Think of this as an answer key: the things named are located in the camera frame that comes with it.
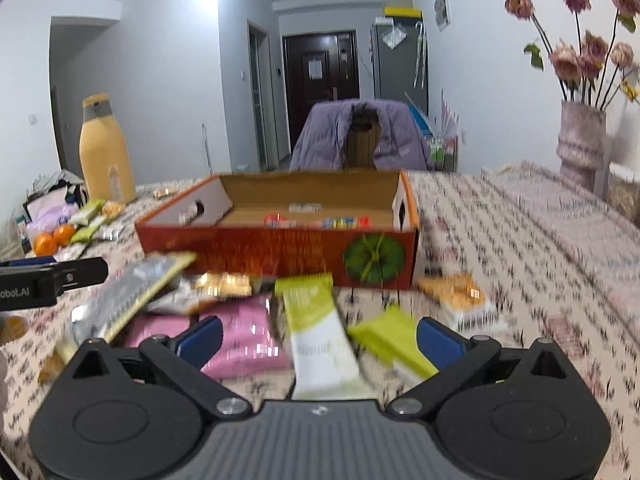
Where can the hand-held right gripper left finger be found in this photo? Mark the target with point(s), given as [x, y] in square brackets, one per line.
[200, 337]

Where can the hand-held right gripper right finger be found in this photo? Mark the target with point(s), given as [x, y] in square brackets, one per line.
[440, 342]

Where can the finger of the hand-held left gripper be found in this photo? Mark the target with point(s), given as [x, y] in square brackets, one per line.
[27, 262]
[82, 271]

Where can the pink snack packet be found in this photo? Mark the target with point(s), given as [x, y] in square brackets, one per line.
[240, 330]

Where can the orange cardboard box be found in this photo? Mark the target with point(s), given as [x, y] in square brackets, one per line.
[250, 255]

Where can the green and white snack packet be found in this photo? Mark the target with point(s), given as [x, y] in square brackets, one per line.
[315, 340]

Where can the orange fruit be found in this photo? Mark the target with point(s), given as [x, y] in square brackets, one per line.
[64, 235]
[45, 244]

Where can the small green snack packet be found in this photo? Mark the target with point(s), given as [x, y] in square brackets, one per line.
[85, 235]
[87, 212]

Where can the cream snack packet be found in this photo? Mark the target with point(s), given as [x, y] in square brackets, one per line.
[182, 302]

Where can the gold wrapped snack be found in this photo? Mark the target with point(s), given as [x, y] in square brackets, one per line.
[225, 284]
[12, 330]

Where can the white ridged snack packet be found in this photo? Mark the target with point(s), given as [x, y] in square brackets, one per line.
[477, 319]

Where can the small silver snack packet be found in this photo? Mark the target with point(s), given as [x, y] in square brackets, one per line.
[110, 232]

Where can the silver green-edged snack packet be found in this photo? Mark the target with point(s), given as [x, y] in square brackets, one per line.
[130, 290]

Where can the purple plastic bag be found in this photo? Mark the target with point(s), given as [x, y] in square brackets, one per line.
[52, 215]

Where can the orange cracker packet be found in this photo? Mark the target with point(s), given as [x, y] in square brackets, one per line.
[452, 290]

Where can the plain green snack packet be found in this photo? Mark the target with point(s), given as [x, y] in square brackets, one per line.
[385, 332]

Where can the round orange biscuit packet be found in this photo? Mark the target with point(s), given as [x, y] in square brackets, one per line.
[113, 209]

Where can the pile of clothes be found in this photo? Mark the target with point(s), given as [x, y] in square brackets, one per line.
[55, 182]

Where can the small gold biscuit packet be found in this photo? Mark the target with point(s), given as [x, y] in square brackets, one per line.
[163, 193]

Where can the yellow bottle with grey collar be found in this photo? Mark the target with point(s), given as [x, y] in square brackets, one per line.
[105, 155]

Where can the small red snack packet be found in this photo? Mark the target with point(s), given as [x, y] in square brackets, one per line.
[274, 219]

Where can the small white packet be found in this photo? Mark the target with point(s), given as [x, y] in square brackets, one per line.
[304, 207]

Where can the pink patterned cloth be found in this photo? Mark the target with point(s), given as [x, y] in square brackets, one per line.
[575, 220]

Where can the wooden chair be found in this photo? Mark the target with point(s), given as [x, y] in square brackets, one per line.
[361, 145]

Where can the pink striped bag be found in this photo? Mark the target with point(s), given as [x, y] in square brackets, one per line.
[446, 115]

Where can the purple puffer jacket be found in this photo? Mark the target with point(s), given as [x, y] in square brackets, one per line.
[320, 140]

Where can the glass jar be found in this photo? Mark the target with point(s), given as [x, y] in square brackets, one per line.
[625, 190]

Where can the pink textured vase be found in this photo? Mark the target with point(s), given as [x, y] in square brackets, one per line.
[580, 145]

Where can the dark brown door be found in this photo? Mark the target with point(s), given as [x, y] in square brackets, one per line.
[310, 100]

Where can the grey refrigerator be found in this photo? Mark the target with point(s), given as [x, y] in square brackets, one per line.
[395, 65]

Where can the white paper notice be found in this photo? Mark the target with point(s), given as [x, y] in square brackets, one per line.
[315, 69]

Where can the clear plastic bag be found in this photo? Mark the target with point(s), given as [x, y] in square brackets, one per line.
[394, 36]

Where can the dried pink roses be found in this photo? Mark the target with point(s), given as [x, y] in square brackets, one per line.
[582, 52]

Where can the yellow box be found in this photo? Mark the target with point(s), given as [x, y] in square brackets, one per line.
[402, 11]

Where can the white wall outlet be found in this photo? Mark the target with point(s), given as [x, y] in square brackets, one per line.
[463, 137]

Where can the wall poster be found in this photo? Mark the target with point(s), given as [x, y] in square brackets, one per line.
[442, 7]

